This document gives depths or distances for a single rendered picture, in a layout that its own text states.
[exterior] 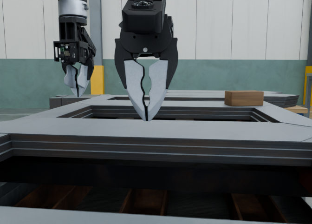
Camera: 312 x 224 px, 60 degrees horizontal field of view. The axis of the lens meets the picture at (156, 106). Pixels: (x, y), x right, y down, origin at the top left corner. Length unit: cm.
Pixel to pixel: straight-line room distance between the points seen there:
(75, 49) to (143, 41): 37
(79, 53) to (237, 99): 54
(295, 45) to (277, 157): 829
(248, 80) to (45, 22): 570
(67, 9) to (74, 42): 8
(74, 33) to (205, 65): 703
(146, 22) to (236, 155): 29
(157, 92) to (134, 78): 4
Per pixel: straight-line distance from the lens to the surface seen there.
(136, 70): 39
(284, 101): 148
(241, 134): 55
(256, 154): 50
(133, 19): 31
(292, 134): 58
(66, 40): 75
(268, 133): 57
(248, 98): 98
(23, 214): 27
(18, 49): 801
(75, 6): 77
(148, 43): 38
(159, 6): 32
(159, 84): 38
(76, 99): 482
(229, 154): 50
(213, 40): 780
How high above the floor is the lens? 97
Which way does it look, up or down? 7 degrees down
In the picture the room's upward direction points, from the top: straight up
